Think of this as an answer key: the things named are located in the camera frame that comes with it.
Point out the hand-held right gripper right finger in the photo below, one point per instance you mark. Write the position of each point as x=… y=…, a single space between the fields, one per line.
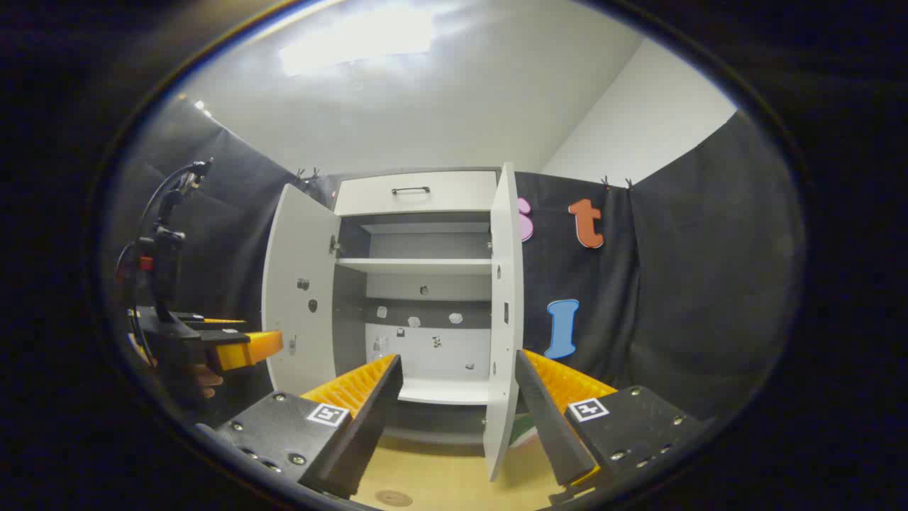
x=550 y=426

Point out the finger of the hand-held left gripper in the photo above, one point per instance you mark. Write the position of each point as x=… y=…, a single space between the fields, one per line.
x=248 y=349
x=213 y=323

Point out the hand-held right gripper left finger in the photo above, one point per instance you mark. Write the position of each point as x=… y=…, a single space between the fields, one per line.
x=369 y=419

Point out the clear bottle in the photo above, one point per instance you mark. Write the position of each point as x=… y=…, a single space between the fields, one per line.
x=381 y=348

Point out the round brown coaster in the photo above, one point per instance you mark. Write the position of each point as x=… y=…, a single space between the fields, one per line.
x=394 y=498

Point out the white grey cabinet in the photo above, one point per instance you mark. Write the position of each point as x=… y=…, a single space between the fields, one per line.
x=425 y=355

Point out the white cabinet door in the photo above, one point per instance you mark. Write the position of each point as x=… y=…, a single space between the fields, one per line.
x=505 y=270
x=301 y=248

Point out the white cabinet shelf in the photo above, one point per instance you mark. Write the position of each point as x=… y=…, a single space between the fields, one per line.
x=415 y=265

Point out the white cabinet drawer front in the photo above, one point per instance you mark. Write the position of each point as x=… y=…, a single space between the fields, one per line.
x=454 y=193

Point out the watermelon slice toy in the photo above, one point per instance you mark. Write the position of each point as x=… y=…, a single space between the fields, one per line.
x=523 y=430

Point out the black backdrop cloth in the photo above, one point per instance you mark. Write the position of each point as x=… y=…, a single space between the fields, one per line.
x=709 y=284

